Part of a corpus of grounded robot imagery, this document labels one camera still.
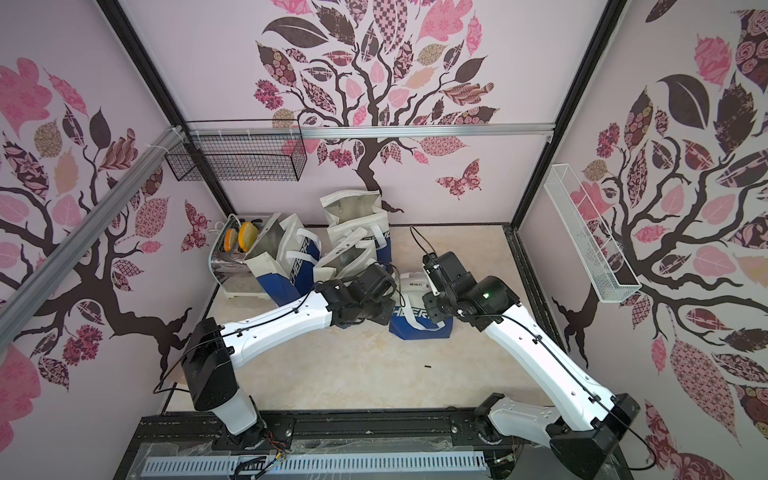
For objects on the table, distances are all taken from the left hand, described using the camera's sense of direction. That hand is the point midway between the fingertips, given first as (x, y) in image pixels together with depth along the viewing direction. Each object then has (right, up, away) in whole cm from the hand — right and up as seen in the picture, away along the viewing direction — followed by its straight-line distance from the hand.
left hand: (384, 314), depth 80 cm
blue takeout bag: (-28, +16, -1) cm, 32 cm away
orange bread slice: (-48, +21, +9) cm, 53 cm away
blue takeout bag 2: (-7, +17, -1) cm, 19 cm away
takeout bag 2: (+7, -1, -3) cm, 8 cm away
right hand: (+14, +4, -9) cm, 17 cm away
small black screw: (+12, -16, +5) cm, 21 cm away
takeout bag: (-13, +30, +13) cm, 35 cm away
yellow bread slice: (-44, +23, +11) cm, 51 cm away
